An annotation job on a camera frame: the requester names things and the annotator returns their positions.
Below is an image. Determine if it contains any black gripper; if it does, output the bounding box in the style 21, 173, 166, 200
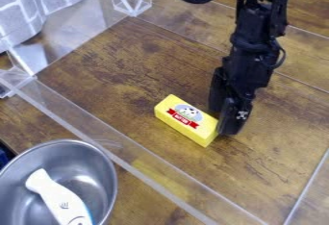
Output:
208, 36, 281, 136

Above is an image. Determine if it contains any yellow butter block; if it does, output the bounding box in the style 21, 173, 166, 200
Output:
153, 94, 218, 147

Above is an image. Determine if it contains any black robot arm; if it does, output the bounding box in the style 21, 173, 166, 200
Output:
208, 0, 287, 136

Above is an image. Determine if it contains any silver metal bowl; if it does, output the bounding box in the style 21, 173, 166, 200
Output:
0, 139, 117, 225

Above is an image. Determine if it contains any clear acrylic corner bracket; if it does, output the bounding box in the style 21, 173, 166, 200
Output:
112, 0, 152, 17

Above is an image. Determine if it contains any clear acrylic enclosure wall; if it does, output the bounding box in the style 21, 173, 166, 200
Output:
0, 0, 329, 225

